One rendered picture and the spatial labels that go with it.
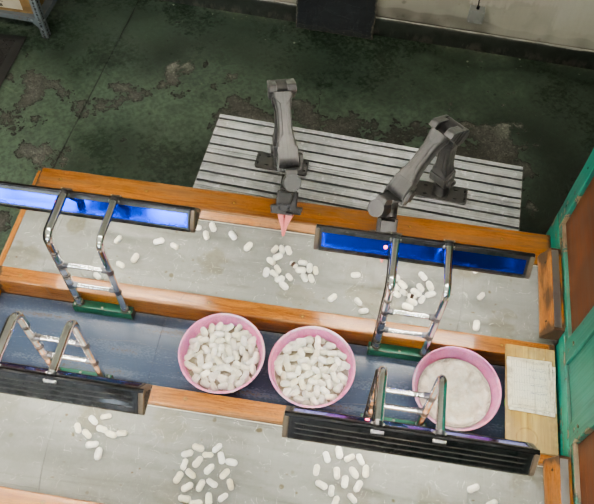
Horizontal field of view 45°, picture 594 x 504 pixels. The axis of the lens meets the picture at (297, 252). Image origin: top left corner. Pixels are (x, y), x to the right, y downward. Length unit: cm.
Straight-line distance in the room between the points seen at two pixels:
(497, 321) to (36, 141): 250
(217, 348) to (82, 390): 54
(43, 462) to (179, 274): 71
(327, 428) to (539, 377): 78
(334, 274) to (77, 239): 88
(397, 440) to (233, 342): 70
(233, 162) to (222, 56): 147
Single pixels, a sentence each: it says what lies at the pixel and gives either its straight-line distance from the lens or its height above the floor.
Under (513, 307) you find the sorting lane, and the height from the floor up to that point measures 74.
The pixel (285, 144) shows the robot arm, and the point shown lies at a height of 102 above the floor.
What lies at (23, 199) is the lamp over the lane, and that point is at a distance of 228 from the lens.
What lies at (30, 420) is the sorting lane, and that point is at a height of 74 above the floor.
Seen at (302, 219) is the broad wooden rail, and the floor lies 76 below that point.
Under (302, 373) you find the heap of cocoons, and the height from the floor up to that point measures 72.
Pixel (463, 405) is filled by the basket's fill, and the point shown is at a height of 74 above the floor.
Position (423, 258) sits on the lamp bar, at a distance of 208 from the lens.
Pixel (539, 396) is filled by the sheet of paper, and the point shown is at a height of 78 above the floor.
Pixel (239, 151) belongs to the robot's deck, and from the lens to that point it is 279.
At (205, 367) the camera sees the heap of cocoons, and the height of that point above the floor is 74.
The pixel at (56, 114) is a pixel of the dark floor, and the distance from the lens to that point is 401.
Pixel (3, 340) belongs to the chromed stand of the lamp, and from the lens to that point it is 199.
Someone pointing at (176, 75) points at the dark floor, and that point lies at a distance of 407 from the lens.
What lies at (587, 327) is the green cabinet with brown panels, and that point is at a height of 103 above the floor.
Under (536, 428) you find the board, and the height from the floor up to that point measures 78.
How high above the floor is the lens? 280
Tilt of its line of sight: 58 degrees down
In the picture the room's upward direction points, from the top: 2 degrees clockwise
